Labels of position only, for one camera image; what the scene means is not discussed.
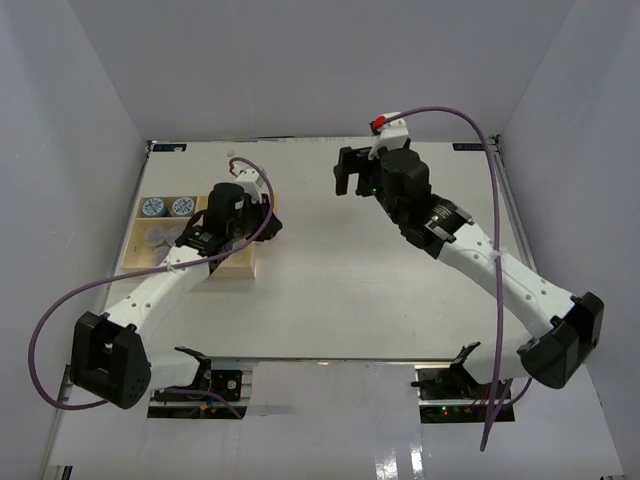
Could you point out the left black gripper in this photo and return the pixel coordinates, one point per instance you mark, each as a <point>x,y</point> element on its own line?
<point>262,210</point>

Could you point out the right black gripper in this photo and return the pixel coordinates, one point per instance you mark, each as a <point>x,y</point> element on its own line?
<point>354,162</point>

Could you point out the blue white ink jar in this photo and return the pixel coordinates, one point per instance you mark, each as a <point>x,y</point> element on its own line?
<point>153,207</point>
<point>183,206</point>

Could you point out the paperclip jar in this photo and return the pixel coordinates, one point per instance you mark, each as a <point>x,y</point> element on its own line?
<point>155,237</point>
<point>172,234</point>
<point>159,254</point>

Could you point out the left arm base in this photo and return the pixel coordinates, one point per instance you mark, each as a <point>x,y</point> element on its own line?
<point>226,399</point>

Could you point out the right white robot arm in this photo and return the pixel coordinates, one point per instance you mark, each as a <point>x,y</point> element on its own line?
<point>564,328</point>

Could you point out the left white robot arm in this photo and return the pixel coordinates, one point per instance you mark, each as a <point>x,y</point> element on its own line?
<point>110,356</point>

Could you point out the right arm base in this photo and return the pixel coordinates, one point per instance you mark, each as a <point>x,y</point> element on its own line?
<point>448,397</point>

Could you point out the right table logo sticker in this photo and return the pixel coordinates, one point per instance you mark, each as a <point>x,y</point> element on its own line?
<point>464,146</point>

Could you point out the table logo sticker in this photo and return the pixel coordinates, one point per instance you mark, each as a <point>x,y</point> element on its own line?
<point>464,146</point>
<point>169,147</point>

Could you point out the beige wooden organizer tray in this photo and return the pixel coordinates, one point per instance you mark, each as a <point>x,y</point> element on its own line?
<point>138,256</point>

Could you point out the left table logo sticker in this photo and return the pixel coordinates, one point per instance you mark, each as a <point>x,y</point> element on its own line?
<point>169,147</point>

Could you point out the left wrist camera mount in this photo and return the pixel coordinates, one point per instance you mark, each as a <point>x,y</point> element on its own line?
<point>252,183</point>

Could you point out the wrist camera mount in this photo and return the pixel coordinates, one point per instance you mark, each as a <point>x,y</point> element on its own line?
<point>252,183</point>
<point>388,135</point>

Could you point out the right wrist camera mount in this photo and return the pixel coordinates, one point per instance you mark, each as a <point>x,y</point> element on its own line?
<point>388,135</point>

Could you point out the aluminium table rail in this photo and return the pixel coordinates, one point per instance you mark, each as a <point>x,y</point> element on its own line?
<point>520,235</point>

